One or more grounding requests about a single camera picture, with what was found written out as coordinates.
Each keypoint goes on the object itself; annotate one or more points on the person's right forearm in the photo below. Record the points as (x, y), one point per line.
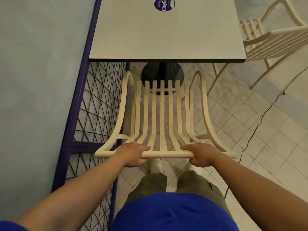
(255, 190)

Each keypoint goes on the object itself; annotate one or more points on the person's right hand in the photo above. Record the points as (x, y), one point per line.
(204, 152)

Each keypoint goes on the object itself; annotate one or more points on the person's left hand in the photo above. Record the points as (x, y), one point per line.
(131, 151)

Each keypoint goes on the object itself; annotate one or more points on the cream slatted chair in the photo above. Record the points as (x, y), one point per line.
(272, 36)
(162, 117)

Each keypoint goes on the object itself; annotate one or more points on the blue shirt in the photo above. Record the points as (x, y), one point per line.
(173, 214)

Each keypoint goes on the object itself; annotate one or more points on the person's left thumb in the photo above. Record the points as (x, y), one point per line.
(139, 162)

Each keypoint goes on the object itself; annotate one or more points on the person's left forearm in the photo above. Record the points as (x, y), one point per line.
(79, 190)

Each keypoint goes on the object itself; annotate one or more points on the white left shoe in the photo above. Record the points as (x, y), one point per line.
(156, 165)

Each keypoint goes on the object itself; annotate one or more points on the round purple sticker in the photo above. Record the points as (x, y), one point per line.
(163, 4)

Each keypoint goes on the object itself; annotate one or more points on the person's right thumb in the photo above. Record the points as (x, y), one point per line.
(196, 162)

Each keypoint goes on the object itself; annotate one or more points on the olive green trousers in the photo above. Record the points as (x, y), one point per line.
(149, 185)

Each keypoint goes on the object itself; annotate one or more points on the black table pedestal base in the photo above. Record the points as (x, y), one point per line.
(163, 72)

